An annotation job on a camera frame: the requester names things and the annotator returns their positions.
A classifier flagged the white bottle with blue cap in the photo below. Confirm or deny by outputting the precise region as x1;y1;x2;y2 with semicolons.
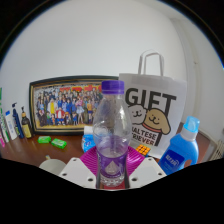
4;110;18;141

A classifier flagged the clear purple-capped water bottle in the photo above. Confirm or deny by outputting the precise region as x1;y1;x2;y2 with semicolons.
92;80;133;188

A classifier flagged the white and green shuttlecock tube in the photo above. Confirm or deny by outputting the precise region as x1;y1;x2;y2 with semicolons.
0;87;10;144

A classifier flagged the white printed paper gift bag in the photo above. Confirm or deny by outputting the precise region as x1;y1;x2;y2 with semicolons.
118;49;188;159

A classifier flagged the white radiator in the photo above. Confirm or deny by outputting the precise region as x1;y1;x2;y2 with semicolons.
209;138;224;161

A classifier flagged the dark blue pump bottle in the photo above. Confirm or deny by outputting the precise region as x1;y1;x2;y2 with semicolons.
11;102;25;140

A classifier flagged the framed group picture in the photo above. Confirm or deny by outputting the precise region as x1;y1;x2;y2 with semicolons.
28;75;119;136

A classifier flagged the blue detergent bottle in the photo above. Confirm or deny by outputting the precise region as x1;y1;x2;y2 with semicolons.
158;115;201;176

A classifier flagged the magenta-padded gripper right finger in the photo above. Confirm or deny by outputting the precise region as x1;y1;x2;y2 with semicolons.
125;145;167;190

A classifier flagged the blue tissue pack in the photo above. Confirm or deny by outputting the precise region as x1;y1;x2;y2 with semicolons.
81;125;98;154

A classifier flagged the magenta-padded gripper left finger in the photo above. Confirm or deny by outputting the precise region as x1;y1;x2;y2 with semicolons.
58;145;101;190

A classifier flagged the colourful puzzle cube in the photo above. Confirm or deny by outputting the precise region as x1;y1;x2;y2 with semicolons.
135;143;152;157

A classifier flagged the amber pump bottle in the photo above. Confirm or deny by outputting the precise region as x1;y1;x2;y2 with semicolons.
20;106;33;139

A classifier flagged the flat round red coaster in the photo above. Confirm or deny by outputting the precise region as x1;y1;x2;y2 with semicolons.
98;181;131;191

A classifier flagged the green soap packet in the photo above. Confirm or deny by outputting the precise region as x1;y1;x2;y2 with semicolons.
50;138;68;150
37;135;52;145

